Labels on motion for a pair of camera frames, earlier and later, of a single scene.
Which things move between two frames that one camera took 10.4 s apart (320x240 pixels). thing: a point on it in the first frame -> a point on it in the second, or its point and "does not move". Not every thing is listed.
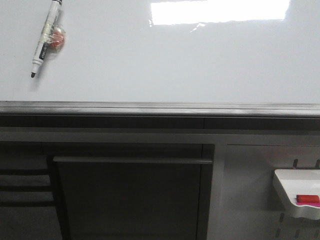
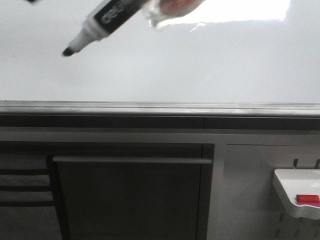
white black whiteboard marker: [40, 51] -> [109, 16]
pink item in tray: [315, 204] does not move
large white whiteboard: [163, 58] does not move
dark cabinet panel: [133, 191] does not move
